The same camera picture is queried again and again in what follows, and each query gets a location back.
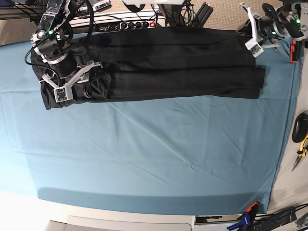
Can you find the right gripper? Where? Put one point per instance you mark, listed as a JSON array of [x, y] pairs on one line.
[[66, 71]]

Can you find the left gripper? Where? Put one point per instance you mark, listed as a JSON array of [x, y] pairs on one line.
[[260, 28]]

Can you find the black T-shirt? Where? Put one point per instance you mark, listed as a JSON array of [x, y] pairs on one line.
[[166, 62]]

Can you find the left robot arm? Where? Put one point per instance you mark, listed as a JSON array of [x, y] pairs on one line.
[[284, 22]]

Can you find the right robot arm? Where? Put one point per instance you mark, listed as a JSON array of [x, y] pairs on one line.
[[53, 37]]

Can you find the orange black clamp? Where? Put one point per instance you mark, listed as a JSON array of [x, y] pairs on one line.
[[295, 50]]

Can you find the white power strip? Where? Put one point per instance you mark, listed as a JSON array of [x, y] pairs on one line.
[[111, 22]]

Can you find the black computer mouse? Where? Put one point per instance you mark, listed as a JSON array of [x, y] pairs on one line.
[[300, 128]]

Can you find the teal table cloth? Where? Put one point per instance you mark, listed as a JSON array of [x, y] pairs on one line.
[[202, 155]]

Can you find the orange blue spring clamp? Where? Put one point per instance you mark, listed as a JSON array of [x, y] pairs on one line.
[[246, 219]]

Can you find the black plastic bag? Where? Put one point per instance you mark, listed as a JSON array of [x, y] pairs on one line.
[[272, 222]]

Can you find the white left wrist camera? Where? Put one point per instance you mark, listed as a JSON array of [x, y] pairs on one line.
[[254, 48]]

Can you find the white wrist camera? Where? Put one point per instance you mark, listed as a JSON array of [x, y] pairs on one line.
[[63, 94], [254, 48]]

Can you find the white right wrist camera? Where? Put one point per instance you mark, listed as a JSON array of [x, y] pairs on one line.
[[63, 94]]

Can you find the black aluminium extrusion frame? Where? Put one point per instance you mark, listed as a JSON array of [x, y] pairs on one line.
[[203, 14]]

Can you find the yellow handled pliers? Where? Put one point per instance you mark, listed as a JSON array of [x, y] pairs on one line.
[[301, 153]]

